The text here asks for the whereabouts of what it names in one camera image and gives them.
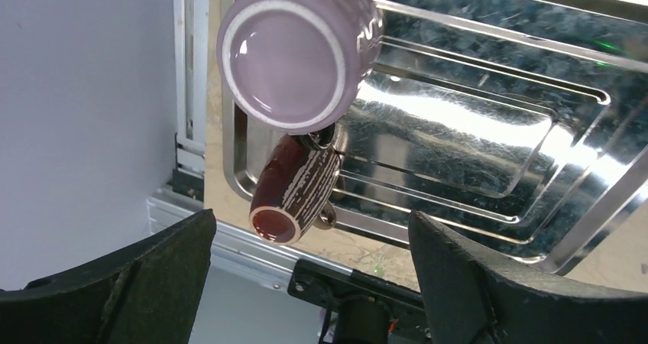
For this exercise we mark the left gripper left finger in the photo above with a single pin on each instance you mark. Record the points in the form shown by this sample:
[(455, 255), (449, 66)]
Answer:
[(147, 292)]

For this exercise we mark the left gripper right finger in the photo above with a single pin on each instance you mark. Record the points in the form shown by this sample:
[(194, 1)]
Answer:
[(473, 294)]

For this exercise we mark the brown striped mug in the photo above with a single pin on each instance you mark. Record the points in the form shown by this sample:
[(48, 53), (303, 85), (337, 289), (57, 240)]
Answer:
[(292, 193)]

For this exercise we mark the mauve mug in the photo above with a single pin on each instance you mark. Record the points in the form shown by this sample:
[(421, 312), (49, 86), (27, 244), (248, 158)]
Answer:
[(297, 65)]

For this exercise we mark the metal tray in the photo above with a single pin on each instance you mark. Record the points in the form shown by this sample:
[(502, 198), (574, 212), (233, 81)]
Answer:
[(522, 124)]

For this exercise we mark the aluminium frame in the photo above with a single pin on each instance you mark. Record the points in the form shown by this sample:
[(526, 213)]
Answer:
[(211, 160)]

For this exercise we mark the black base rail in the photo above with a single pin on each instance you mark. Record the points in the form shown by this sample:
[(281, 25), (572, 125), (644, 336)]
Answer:
[(362, 308)]

